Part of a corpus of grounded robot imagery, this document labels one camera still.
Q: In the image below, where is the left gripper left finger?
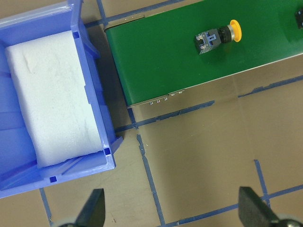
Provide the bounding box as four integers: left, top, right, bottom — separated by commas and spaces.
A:
75, 189, 106, 227

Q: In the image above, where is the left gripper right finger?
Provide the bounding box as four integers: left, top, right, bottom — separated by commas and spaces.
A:
238, 186, 280, 227

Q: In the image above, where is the yellow push button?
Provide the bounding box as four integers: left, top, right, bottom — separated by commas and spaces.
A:
194, 19, 242, 55

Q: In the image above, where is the red push button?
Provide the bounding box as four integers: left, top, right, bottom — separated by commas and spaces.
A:
294, 8, 303, 29

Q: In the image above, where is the blue bin with foam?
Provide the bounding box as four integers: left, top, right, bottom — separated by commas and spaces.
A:
0, 0, 123, 198

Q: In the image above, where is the white foam pad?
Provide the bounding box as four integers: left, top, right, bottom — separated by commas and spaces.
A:
5, 31, 102, 167

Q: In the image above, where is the green conveyor belt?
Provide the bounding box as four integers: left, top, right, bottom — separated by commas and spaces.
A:
106, 0, 303, 106

